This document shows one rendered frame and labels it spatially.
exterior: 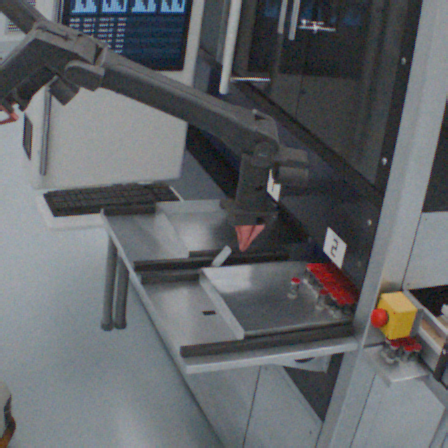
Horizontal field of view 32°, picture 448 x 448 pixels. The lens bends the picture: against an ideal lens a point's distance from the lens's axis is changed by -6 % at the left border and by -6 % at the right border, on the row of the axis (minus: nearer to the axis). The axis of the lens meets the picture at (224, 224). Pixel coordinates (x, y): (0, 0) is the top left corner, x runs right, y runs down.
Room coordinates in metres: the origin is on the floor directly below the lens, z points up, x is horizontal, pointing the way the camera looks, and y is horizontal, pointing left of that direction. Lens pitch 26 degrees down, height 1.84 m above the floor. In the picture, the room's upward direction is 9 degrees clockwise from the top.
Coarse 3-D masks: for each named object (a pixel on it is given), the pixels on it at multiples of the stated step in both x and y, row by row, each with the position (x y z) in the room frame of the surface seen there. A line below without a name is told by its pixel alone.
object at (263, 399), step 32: (192, 384) 2.20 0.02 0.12; (224, 384) 1.99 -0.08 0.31; (256, 384) 1.82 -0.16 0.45; (288, 384) 1.67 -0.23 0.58; (384, 384) 1.49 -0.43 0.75; (416, 384) 1.54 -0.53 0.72; (224, 416) 1.95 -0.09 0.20; (256, 416) 1.78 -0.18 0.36; (288, 416) 1.64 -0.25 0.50; (384, 416) 1.51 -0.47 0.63; (416, 416) 1.56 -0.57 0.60
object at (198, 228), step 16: (160, 208) 1.90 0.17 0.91; (176, 208) 1.95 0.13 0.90; (192, 208) 1.97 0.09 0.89; (208, 208) 1.99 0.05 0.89; (176, 224) 1.89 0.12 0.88; (192, 224) 1.90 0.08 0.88; (208, 224) 1.91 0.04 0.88; (224, 224) 1.93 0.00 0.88; (272, 224) 1.97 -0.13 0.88; (176, 240) 1.77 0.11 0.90; (192, 240) 1.81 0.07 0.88; (208, 240) 1.82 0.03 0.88; (224, 240) 1.84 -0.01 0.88; (256, 240) 1.86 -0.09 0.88; (272, 240) 1.88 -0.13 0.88; (288, 240) 1.89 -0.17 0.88; (192, 256) 1.70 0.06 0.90
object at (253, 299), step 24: (264, 264) 1.69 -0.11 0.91; (288, 264) 1.72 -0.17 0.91; (216, 288) 1.54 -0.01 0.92; (240, 288) 1.61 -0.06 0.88; (264, 288) 1.63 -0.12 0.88; (288, 288) 1.65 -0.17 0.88; (240, 312) 1.51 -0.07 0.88; (264, 312) 1.53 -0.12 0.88; (288, 312) 1.54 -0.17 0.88; (312, 312) 1.55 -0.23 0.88; (240, 336) 1.40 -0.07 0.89; (264, 336) 1.41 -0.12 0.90
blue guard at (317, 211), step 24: (216, 72) 2.34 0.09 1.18; (216, 96) 2.32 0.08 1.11; (240, 96) 2.17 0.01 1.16; (288, 144) 1.88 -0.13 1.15; (312, 168) 1.76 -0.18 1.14; (288, 192) 1.85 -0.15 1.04; (312, 192) 1.75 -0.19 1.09; (336, 192) 1.65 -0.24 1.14; (312, 216) 1.73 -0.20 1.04; (336, 216) 1.64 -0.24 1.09; (360, 216) 1.55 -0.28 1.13; (360, 240) 1.54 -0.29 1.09
